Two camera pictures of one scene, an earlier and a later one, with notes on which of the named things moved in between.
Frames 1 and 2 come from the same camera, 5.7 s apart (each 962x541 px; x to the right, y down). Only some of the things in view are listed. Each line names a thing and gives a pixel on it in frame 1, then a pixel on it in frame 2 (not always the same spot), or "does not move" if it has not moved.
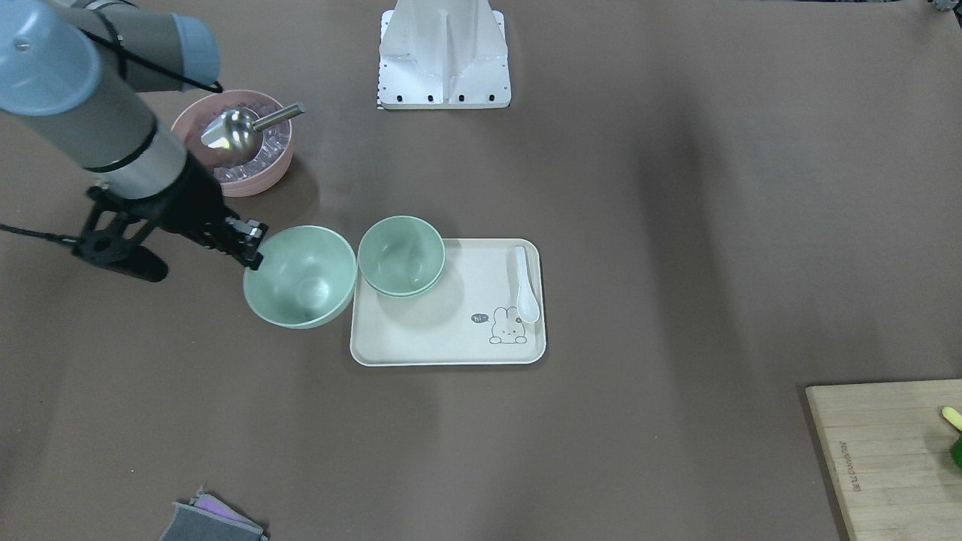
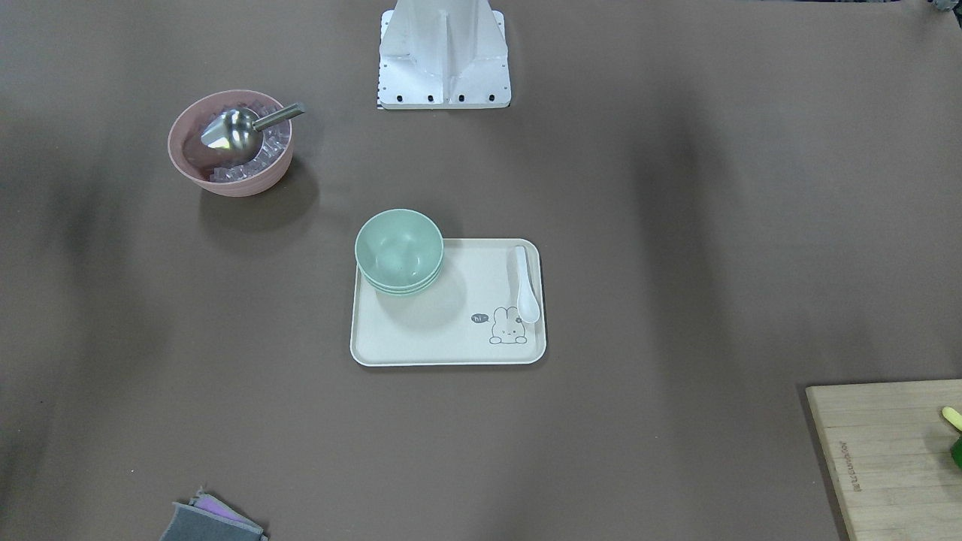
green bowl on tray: [402, 281] does not move
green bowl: [306, 278] to [399, 251]
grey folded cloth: [207, 518] does not move
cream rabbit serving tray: [470, 318] does not move
